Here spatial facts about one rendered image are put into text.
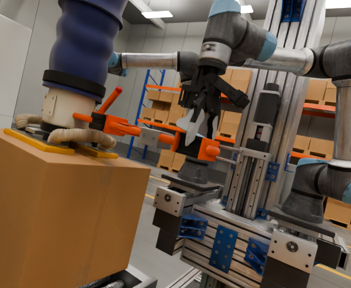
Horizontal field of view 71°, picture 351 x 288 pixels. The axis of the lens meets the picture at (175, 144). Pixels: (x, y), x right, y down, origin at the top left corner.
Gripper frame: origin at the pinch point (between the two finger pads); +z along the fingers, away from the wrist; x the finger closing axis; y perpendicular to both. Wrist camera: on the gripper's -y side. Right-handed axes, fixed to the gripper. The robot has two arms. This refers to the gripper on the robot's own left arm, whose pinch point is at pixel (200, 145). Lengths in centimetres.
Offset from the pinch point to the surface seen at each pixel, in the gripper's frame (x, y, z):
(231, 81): -682, 346, -227
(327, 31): -835, 129, -453
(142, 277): -34, 33, 62
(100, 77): -3, 50, -16
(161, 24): -741, 780, -485
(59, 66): 10, 57, -15
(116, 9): -3, 50, -42
